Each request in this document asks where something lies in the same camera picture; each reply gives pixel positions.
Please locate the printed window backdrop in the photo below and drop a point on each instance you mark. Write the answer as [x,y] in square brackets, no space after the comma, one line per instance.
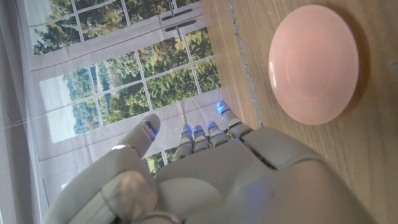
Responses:
[124,77]

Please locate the pink round plate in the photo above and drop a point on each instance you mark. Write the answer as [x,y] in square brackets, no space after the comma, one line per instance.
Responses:
[314,65]

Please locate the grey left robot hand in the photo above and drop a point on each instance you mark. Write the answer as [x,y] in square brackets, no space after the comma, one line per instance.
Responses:
[248,174]

